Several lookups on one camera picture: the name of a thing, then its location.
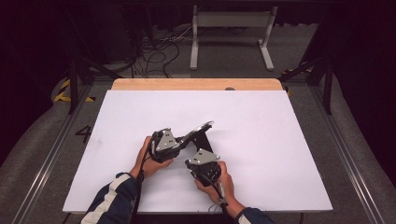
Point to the black metal stand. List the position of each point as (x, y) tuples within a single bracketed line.
[(327, 84), (73, 81)]

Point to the person's left hand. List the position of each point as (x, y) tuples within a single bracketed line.
[(146, 165)]

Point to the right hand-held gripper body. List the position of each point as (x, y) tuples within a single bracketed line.
[(204, 165)]

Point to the white metal stand frame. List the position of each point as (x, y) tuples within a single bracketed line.
[(232, 19)]

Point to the wooden table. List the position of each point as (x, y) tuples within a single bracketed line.
[(174, 84)]

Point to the white table board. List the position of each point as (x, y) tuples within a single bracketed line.
[(255, 149)]

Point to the person's right hand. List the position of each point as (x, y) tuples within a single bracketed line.
[(227, 186)]

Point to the aluminium floor rail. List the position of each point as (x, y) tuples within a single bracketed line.
[(49, 155), (345, 155)]

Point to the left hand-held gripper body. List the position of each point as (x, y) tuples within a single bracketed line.
[(165, 145)]

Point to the oval silver frame black back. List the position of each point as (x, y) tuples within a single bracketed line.
[(199, 130)]

